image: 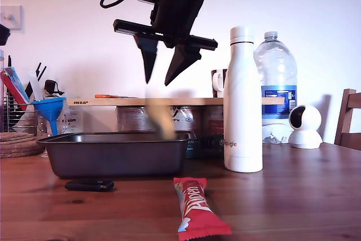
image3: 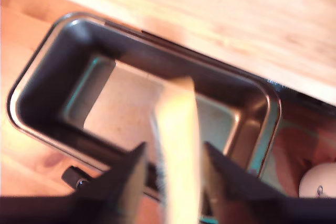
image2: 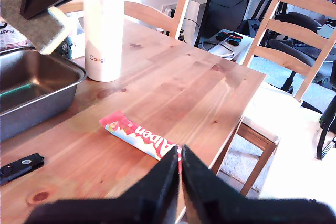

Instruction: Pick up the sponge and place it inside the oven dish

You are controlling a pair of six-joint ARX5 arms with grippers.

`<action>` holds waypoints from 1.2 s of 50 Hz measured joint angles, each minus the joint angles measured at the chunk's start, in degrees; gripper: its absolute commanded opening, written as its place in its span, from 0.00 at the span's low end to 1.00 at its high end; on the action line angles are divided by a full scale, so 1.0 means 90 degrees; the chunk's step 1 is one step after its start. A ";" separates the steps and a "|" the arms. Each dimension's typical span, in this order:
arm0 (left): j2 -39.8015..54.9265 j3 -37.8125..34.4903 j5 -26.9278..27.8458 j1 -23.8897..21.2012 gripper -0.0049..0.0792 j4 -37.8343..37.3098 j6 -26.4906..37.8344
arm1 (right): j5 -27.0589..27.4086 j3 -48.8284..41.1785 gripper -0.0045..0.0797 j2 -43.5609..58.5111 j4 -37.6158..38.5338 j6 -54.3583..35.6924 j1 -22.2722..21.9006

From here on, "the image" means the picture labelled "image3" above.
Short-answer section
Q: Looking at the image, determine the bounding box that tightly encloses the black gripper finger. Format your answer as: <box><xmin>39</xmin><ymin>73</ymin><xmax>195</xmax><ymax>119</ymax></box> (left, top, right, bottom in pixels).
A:
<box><xmin>203</xmin><ymin>141</ymin><xmax>291</xmax><ymax>224</ymax></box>
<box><xmin>70</xmin><ymin>142</ymin><xmax>148</xmax><ymax>224</ymax></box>

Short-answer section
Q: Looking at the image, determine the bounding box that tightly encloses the yellow sponge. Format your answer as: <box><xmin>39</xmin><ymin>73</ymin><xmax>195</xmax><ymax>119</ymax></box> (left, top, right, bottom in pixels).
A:
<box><xmin>150</xmin><ymin>75</ymin><xmax>203</xmax><ymax>224</ymax></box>

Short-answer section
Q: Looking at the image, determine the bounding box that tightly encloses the white round object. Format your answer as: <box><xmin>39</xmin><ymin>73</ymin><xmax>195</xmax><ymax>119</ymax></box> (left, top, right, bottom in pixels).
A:
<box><xmin>298</xmin><ymin>162</ymin><xmax>336</xmax><ymax>199</ymax></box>

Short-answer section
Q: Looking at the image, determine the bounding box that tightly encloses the pale wooden board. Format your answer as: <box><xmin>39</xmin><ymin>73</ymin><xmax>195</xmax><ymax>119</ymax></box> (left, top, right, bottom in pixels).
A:
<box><xmin>20</xmin><ymin>0</ymin><xmax>336</xmax><ymax>105</ymax></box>

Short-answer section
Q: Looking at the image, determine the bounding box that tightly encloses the dark metal oven dish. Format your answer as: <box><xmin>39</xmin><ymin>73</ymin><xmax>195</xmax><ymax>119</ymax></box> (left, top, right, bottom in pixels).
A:
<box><xmin>6</xmin><ymin>11</ymin><xmax>283</xmax><ymax>221</ymax></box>

